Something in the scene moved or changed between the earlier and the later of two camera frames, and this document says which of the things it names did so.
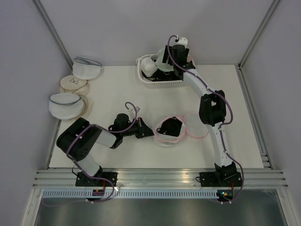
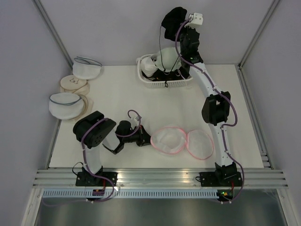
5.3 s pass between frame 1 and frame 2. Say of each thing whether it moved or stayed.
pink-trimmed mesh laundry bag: moved
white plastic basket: stayed
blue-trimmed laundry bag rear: stayed
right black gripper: moved
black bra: moved
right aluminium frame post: stayed
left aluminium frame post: stayed
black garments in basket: stayed
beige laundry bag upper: stayed
